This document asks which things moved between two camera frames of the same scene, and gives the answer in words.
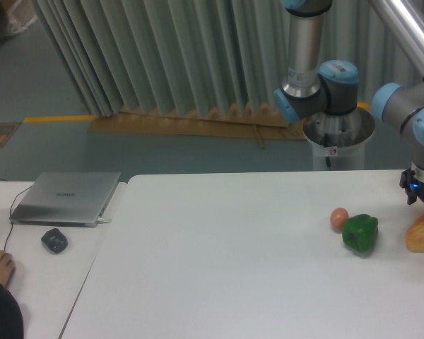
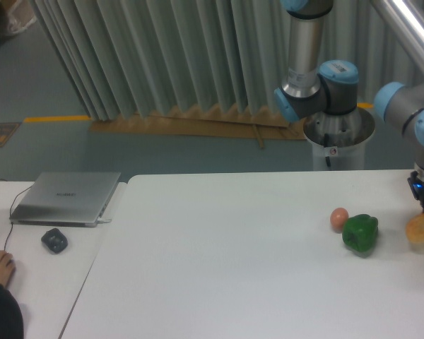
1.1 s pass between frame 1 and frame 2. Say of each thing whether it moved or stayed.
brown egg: stayed
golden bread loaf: moved
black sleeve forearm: stayed
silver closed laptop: stayed
